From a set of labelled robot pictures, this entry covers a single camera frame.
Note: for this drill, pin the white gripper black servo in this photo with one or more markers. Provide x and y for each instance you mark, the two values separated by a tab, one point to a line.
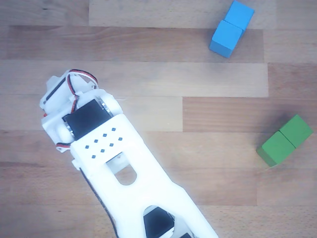
50	98

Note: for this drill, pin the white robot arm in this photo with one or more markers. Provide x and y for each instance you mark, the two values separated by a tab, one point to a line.
138	183

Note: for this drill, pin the long blue block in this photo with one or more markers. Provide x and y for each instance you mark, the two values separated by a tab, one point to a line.
230	32

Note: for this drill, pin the long green block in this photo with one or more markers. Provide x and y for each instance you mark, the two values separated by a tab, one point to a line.
284	141

